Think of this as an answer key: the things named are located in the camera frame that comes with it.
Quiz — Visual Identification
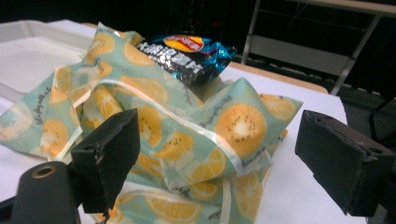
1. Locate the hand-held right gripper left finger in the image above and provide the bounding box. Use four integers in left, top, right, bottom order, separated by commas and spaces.
70, 107, 141, 215

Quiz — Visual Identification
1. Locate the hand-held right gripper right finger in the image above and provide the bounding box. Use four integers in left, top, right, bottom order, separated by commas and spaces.
294, 109, 396, 217

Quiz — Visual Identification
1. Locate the fruit-print drawstring bag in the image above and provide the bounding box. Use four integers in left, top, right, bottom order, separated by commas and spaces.
0, 21, 304, 224

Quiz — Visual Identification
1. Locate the black and blue snack packet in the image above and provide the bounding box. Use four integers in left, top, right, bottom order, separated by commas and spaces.
136, 34, 237, 88

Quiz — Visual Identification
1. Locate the white plastic tray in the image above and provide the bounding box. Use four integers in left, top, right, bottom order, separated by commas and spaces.
0, 20, 98, 104

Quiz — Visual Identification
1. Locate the grey metal frame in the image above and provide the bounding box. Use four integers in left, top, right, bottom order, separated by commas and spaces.
241, 0, 396, 96

